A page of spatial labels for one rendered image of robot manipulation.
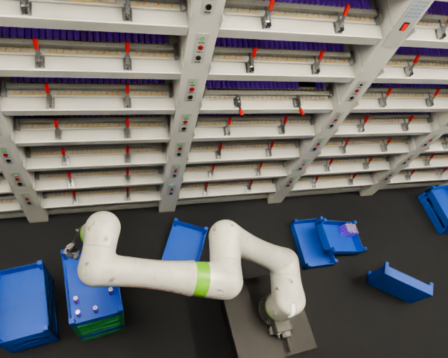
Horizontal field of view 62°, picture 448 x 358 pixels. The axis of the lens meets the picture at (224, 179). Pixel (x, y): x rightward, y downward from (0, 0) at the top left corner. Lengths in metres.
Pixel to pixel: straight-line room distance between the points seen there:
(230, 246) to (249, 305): 0.54
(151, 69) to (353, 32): 0.71
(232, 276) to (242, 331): 0.53
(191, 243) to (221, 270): 0.95
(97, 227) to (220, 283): 0.43
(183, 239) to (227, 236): 0.91
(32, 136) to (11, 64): 0.38
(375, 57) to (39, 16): 1.14
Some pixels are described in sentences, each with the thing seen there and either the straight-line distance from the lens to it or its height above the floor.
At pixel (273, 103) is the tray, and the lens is 1.63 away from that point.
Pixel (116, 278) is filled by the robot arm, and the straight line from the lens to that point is 1.21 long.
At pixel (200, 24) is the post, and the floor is 1.33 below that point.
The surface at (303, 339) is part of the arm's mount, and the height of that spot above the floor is 0.36.
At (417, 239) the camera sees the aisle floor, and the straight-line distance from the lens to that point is 2.89.
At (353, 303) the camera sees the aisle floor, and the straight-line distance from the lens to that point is 2.45.
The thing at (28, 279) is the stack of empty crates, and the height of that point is 0.24.
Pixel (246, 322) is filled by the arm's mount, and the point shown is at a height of 0.35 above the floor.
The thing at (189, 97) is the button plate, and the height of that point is 1.01.
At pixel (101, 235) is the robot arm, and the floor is 0.93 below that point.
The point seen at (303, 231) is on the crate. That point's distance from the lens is 2.46.
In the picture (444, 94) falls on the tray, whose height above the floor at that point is 0.95.
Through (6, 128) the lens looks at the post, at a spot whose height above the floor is 0.83.
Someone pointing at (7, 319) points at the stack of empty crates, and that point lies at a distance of 1.92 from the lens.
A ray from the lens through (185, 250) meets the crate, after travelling 2.20.
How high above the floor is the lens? 2.06
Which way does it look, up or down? 57 degrees down
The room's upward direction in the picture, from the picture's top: 23 degrees clockwise
